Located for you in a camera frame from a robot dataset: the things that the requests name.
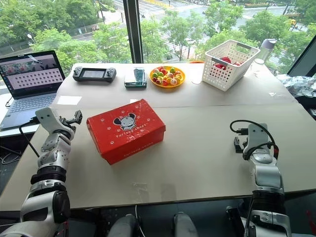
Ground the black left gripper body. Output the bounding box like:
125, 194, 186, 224
58, 117, 77, 131

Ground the red shoe box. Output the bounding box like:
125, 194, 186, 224
86, 98, 166, 165

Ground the black handheld game console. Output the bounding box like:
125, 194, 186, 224
72, 67, 117, 84

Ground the grey open laptop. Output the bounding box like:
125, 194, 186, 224
0, 50, 66, 131

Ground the small teal and white box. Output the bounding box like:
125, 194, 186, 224
124, 67, 147, 89

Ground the white perforated plastic basket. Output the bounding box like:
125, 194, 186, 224
201, 39, 261, 92

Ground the crumpled clear plastic wrap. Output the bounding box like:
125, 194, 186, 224
276, 73, 316, 97

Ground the red and white cloth item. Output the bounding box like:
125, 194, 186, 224
212, 56, 245, 70

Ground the grey rounded shape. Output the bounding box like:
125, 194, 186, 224
113, 213, 138, 237
172, 211, 198, 237

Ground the yellow plate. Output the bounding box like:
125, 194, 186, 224
149, 65, 186, 88

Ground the lavender grey water bottle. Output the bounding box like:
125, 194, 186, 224
258, 39, 277, 62

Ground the dark window mullion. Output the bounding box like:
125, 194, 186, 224
122, 0, 144, 64

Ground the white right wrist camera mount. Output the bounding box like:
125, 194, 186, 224
247, 123, 269, 150

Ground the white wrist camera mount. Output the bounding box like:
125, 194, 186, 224
35, 107, 60, 129
247, 123, 269, 150

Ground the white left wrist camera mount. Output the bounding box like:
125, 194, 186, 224
35, 107, 60, 129

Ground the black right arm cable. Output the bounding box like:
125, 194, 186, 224
230, 119, 280, 160

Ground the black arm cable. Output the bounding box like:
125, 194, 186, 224
230, 119, 280, 160
19, 119, 40, 158

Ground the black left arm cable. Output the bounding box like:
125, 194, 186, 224
19, 119, 40, 158

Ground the white floor cable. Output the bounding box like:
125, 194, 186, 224
0, 150, 22, 164

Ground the white cable under table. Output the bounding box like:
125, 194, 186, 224
134, 204, 145, 237

